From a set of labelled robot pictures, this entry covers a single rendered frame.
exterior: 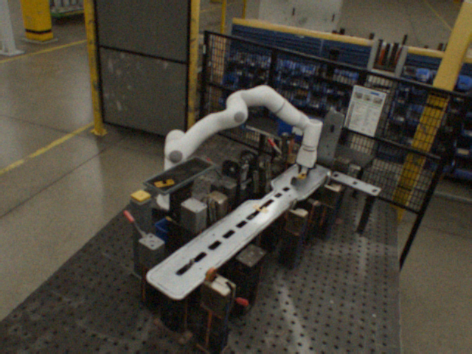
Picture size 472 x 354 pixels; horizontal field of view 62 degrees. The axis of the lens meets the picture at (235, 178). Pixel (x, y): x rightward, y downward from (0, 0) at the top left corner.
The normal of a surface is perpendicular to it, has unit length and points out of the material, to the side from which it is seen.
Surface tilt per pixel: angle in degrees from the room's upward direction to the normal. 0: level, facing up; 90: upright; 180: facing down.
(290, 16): 90
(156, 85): 90
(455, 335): 0
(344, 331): 0
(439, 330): 0
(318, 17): 90
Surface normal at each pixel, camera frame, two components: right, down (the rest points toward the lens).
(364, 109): -0.58, 0.36
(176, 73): -0.33, 0.45
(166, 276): 0.10, -0.86
